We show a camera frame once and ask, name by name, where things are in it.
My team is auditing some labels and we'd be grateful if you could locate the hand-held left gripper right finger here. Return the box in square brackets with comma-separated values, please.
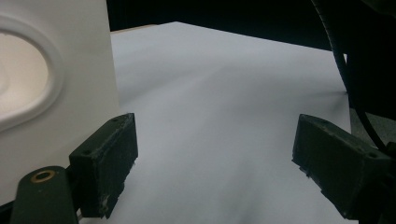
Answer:
[291, 113, 393, 220]

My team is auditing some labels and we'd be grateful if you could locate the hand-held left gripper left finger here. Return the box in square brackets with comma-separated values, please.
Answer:
[68, 112, 139, 219]

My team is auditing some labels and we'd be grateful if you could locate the black cable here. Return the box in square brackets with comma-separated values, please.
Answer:
[310, 0, 389, 152]

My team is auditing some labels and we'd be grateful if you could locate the white box with oval opening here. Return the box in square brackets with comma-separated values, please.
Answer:
[0, 0, 121, 207]

